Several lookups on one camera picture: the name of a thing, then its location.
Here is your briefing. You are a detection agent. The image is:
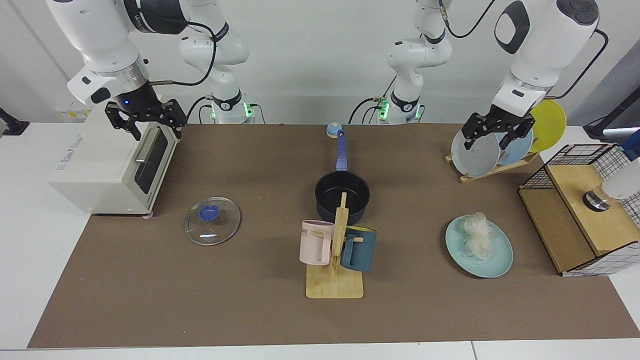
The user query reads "white vermicelli bundle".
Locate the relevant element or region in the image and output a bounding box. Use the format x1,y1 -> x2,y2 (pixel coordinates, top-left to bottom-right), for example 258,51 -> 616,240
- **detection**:
461,211 -> 495,261

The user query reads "glass lid with blue knob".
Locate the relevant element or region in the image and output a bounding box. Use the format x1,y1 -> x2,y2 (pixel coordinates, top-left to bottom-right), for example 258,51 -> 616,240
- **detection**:
184,196 -> 242,246

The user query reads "light blue plate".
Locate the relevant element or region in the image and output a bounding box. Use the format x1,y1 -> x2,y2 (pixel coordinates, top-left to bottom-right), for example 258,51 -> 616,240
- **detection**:
495,127 -> 535,167

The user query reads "grey plate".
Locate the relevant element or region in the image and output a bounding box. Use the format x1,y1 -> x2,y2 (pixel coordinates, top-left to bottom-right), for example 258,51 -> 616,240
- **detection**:
451,129 -> 501,178

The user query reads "wooden plate rack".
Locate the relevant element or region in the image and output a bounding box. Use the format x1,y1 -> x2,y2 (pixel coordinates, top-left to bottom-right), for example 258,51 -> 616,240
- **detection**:
444,151 -> 540,184

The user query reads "yellow plate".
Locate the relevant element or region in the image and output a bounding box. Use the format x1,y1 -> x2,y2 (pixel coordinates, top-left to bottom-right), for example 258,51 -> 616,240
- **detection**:
527,99 -> 567,153

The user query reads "teal plate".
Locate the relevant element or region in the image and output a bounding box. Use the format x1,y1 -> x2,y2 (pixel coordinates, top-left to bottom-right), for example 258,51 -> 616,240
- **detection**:
445,215 -> 514,279

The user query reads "pale toaster oven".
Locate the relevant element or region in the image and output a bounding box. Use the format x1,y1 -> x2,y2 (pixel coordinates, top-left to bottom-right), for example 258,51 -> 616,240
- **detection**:
48,95 -> 182,217

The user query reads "black clamp stand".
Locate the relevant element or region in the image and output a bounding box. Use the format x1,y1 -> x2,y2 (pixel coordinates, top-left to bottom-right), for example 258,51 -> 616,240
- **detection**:
582,86 -> 640,142
0,107 -> 30,137

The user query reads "white and silver cylinder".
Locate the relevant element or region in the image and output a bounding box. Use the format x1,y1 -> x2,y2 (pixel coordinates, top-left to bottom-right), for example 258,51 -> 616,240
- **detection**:
582,170 -> 640,212

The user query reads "dark blue cup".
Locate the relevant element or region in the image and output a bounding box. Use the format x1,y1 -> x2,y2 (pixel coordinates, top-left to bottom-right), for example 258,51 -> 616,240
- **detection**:
340,226 -> 377,273

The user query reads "brown table cloth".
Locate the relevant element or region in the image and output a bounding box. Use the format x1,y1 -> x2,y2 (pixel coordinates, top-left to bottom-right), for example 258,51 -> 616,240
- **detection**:
27,123 -> 640,349

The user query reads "pink cup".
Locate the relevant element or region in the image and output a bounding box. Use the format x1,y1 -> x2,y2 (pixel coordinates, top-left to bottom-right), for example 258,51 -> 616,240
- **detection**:
299,220 -> 335,266

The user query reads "wooden cup stand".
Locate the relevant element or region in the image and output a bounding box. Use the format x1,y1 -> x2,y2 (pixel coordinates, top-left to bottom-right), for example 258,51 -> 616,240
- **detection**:
305,192 -> 364,300

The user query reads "black base cable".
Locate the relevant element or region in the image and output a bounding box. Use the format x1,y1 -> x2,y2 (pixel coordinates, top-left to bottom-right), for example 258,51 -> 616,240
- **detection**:
185,95 -> 214,124
348,75 -> 396,124

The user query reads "yellow labelled wall strip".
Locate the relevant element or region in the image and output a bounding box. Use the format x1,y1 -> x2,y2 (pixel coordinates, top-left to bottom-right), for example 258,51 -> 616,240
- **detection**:
55,95 -> 101,121

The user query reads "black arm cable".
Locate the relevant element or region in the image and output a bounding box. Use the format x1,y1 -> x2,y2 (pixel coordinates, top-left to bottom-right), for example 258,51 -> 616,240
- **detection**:
145,15 -> 219,87
439,0 -> 609,100

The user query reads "wire basket with wooden floor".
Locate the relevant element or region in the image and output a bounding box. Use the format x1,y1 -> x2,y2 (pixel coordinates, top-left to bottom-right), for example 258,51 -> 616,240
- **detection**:
518,143 -> 640,277

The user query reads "black pot with blue handle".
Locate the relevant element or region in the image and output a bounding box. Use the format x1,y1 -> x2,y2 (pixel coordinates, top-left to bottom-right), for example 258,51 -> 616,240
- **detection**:
314,129 -> 371,226

